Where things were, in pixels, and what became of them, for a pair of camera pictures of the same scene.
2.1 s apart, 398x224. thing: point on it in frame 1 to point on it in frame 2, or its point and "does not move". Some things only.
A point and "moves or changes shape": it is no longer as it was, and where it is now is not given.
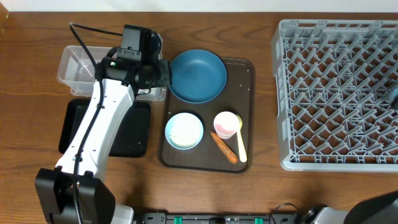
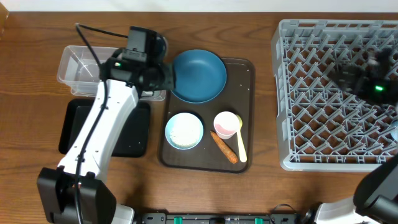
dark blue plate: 198,76 does not move
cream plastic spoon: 242,151 does not move
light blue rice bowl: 184,130 does not move
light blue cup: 393,92 moves or changes shape
